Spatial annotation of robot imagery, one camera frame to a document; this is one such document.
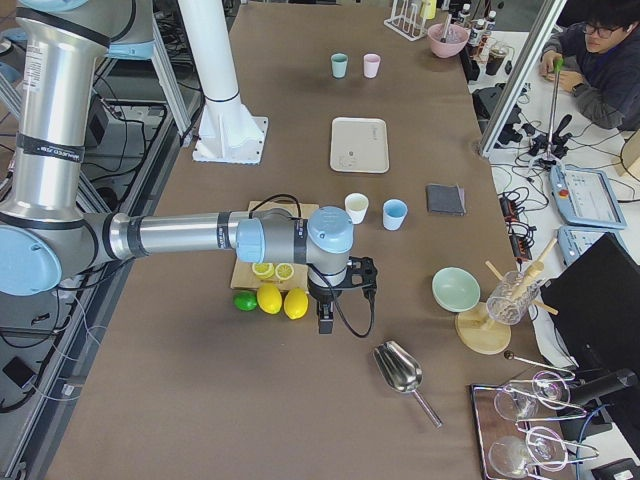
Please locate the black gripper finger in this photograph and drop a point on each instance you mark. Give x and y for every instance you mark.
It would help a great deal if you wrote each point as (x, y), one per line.
(328, 319)
(321, 321)

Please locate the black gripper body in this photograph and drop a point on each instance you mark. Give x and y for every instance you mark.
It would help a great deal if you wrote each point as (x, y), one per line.
(321, 295)

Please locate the cream white cup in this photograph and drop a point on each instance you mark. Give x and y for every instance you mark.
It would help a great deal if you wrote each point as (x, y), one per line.
(356, 205)

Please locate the light blue cup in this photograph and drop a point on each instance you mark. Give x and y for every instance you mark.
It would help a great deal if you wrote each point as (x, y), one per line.
(394, 214)

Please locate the pink cup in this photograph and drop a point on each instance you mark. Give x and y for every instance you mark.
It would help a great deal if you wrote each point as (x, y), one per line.
(371, 64)

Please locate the mint green cup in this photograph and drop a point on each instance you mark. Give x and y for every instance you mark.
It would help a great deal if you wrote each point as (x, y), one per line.
(339, 65)

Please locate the beige rectangular tray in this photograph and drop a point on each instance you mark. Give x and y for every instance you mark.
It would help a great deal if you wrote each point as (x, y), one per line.
(359, 145)

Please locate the metal glass rack tray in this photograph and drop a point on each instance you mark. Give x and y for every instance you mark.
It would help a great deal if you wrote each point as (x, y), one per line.
(490, 427)

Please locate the yellow lemon right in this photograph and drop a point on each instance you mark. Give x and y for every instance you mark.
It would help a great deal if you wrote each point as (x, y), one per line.
(296, 304)

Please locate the yellow lemon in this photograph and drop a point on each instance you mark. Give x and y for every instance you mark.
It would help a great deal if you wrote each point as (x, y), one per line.
(269, 298)
(296, 304)

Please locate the yellow lemon left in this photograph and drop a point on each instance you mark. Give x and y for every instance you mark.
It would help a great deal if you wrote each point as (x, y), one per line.
(269, 298)

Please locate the right lemon half slice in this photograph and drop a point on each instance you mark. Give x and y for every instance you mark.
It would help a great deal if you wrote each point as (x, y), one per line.
(284, 271)

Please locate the lemon half slice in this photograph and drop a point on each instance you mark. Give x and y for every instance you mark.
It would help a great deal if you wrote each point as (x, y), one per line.
(263, 270)
(284, 271)

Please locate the left lemon half slice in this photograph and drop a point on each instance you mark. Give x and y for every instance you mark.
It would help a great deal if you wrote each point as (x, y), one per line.
(263, 270)

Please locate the green lime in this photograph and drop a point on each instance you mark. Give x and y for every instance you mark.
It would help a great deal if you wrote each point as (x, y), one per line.
(245, 301)

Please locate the wooden cutting board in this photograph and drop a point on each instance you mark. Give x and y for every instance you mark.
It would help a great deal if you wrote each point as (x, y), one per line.
(243, 277)

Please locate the metal scoop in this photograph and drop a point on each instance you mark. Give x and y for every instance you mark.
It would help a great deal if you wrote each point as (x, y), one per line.
(403, 373)

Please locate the mint green bowl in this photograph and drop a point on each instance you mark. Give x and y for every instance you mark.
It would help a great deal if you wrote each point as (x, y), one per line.
(455, 289)

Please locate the grey folded cloth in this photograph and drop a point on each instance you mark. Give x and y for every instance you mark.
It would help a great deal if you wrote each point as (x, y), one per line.
(445, 199)

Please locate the wooden cup stand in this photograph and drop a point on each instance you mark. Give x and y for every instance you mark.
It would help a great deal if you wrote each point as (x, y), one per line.
(486, 336)

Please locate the clear textured glass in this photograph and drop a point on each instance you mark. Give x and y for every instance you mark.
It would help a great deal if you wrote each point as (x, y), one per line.
(511, 298)

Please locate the upper wine glass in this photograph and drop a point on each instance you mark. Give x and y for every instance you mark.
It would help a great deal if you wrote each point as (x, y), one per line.
(527, 399)

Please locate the wine glass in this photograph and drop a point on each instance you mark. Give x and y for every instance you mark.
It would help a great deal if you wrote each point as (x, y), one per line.
(527, 399)
(539, 452)

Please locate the blue teach pendant lower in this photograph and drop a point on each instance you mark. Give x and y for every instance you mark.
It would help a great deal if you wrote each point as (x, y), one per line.
(573, 241)

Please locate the blue teach pendant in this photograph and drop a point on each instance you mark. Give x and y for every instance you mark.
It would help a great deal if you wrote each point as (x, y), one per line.
(585, 197)
(573, 241)

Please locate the lower wine glass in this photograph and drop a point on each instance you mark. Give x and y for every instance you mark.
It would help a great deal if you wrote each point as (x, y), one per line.
(539, 452)

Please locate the blue teach pendant upper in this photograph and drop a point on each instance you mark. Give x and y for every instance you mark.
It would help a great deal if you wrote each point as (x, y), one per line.
(585, 197)

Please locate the black monitor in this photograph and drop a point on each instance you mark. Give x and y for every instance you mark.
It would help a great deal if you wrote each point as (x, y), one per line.
(597, 298)

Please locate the pink mixing bowl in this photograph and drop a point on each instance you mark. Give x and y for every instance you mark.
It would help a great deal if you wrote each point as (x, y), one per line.
(456, 38)

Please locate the iced coffee cup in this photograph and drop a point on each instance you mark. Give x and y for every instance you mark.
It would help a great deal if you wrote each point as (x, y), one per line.
(497, 55)

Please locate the green tipped metal rod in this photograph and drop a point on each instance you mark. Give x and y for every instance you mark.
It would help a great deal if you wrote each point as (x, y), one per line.
(557, 68)

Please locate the seated person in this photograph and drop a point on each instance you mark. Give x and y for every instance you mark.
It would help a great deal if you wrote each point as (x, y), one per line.
(600, 63)

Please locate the white wire rack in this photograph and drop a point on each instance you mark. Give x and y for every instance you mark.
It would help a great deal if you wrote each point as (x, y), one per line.
(408, 18)

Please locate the aluminium frame post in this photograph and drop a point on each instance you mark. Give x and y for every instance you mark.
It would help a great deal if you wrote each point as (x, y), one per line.
(528, 57)

